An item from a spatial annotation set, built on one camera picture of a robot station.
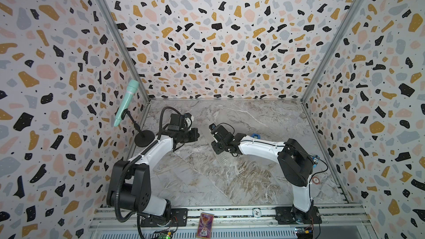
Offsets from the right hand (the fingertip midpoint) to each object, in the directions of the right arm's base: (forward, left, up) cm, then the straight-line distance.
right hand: (218, 145), depth 92 cm
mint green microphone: (+12, +40, +31) cm, 52 cm away
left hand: (+3, +8, +7) cm, 11 cm away
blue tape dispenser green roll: (+8, -22, -2) cm, 23 cm away
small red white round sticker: (-16, -51, -8) cm, 54 cm away
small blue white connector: (-4, -55, -6) cm, 55 cm away
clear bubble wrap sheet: (-9, -7, -4) cm, 12 cm away
